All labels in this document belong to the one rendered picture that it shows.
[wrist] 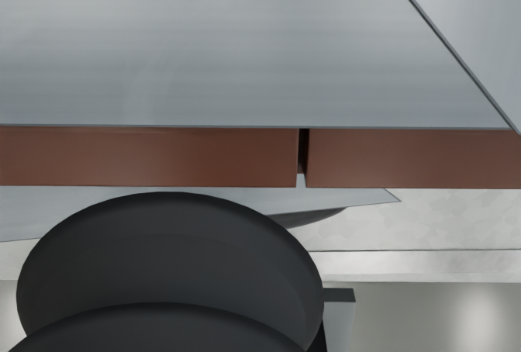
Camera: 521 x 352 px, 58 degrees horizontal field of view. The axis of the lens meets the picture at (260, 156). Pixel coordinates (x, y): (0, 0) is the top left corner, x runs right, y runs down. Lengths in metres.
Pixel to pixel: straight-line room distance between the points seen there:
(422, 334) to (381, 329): 0.13
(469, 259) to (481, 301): 1.11
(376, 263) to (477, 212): 0.10
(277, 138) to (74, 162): 0.10
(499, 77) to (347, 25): 0.07
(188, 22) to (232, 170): 0.08
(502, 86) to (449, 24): 0.04
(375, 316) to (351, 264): 1.09
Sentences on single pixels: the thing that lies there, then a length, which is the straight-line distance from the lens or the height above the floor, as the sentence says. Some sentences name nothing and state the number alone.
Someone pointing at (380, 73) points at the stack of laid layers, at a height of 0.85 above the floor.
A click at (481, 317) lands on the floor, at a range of 1.66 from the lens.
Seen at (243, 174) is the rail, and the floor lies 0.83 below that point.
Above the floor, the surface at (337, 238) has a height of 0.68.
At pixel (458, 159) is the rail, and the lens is 0.25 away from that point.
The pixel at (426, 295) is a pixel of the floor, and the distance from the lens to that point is 1.53.
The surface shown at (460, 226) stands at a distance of 0.47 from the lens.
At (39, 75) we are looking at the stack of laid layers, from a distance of 0.21.
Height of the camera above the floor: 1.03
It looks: 62 degrees down
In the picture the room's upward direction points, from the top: 180 degrees clockwise
